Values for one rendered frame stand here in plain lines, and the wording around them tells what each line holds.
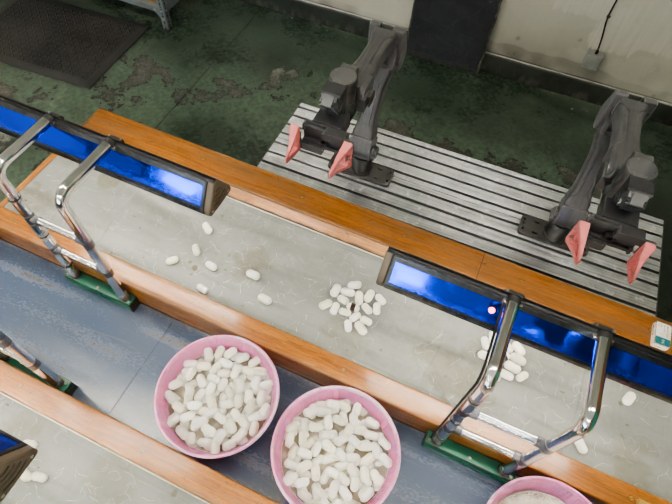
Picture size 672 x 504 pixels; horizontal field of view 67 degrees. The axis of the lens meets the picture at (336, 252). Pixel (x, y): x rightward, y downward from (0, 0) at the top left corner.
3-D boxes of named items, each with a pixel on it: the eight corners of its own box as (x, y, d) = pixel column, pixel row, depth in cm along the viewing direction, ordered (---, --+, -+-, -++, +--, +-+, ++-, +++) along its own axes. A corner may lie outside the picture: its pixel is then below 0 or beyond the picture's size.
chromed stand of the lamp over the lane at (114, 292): (115, 229, 142) (44, 104, 104) (176, 255, 138) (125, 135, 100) (70, 283, 132) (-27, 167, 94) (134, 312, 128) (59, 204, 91)
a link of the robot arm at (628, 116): (649, 181, 101) (659, 88, 116) (603, 167, 102) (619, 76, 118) (617, 217, 111) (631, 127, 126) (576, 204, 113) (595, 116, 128)
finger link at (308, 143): (307, 157, 101) (326, 126, 106) (274, 146, 102) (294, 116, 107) (307, 179, 107) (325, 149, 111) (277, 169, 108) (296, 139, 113)
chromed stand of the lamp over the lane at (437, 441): (446, 371, 123) (504, 281, 85) (527, 405, 119) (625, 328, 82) (420, 445, 113) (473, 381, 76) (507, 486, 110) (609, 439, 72)
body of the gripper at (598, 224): (646, 238, 93) (649, 209, 97) (590, 220, 95) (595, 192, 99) (628, 257, 99) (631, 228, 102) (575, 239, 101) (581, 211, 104)
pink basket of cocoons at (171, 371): (205, 333, 126) (197, 317, 118) (301, 377, 121) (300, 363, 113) (140, 434, 113) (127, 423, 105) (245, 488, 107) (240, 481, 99)
